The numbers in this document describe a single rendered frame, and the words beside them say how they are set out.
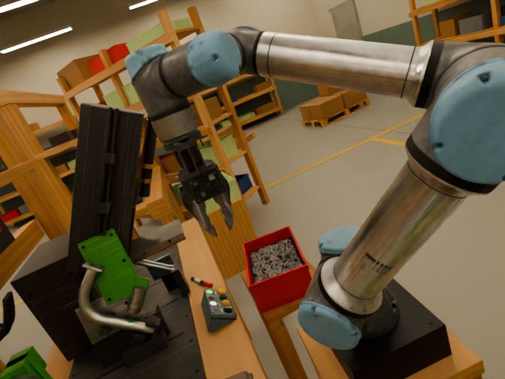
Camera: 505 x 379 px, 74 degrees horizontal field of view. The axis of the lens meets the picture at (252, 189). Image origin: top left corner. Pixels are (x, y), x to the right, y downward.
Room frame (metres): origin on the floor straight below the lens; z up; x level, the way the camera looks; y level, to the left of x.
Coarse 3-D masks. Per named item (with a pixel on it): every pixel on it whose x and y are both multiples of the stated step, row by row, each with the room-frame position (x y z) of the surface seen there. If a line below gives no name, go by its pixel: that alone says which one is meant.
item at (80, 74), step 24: (168, 24) 3.50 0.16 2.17; (192, 24) 3.86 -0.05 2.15; (120, 48) 4.15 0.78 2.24; (72, 72) 4.74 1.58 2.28; (96, 72) 4.45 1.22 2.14; (120, 72) 4.85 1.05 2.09; (72, 96) 4.74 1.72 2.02; (120, 96) 4.20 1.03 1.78; (192, 96) 3.52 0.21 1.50; (144, 120) 4.47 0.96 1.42; (216, 120) 3.60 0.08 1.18; (216, 144) 3.49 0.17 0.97; (240, 144) 3.85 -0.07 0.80; (168, 168) 4.18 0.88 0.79; (240, 192) 3.53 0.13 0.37; (264, 192) 3.84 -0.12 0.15; (144, 216) 4.60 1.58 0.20
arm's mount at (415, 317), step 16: (400, 288) 0.67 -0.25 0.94; (400, 304) 0.63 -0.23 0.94; (416, 304) 0.61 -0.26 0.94; (400, 320) 0.58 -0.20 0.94; (416, 320) 0.57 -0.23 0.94; (432, 320) 0.55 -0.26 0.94; (384, 336) 0.56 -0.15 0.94; (400, 336) 0.55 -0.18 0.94; (416, 336) 0.53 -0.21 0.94; (432, 336) 0.53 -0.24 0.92; (336, 352) 0.61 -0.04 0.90; (352, 352) 0.55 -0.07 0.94; (368, 352) 0.54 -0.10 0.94; (384, 352) 0.53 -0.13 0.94; (400, 352) 0.52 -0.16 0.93; (416, 352) 0.53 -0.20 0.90; (432, 352) 0.53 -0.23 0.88; (448, 352) 0.53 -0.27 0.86; (352, 368) 0.52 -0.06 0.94; (368, 368) 0.52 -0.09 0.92; (384, 368) 0.52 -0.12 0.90; (400, 368) 0.52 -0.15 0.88; (416, 368) 0.52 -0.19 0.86
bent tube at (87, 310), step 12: (84, 264) 0.91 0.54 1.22; (84, 276) 0.91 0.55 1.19; (84, 288) 0.89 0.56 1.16; (84, 300) 0.88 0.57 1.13; (84, 312) 0.87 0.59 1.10; (96, 312) 0.88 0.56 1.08; (108, 324) 0.86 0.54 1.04; (120, 324) 0.87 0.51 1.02; (132, 324) 0.87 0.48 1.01; (144, 324) 0.87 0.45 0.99
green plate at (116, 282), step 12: (96, 240) 0.97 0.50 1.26; (108, 240) 0.97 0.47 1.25; (84, 252) 0.96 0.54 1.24; (96, 252) 0.96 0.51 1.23; (108, 252) 0.96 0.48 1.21; (120, 252) 0.96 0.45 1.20; (96, 264) 0.95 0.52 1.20; (108, 264) 0.95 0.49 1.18; (120, 264) 0.95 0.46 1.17; (132, 264) 1.02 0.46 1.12; (96, 276) 0.94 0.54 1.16; (108, 276) 0.94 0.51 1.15; (120, 276) 0.94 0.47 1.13; (132, 276) 0.94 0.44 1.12; (108, 288) 0.93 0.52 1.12; (120, 288) 0.93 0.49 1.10; (108, 300) 0.92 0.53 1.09
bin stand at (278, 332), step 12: (312, 276) 1.05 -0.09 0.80; (300, 300) 0.95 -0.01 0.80; (276, 312) 0.94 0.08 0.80; (288, 312) 0.93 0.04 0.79; (276, 324) 0.92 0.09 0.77; (276, 336) 0.92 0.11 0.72; (288, 336) 0.93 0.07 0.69; (276, 348) 1.20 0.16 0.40; (288, 348) 0.93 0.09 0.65; (288, 360) 0.92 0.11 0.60; (300, 360) 0.93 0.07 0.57; (288, 372) 1.20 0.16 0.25; (300, 372) 0.93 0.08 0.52
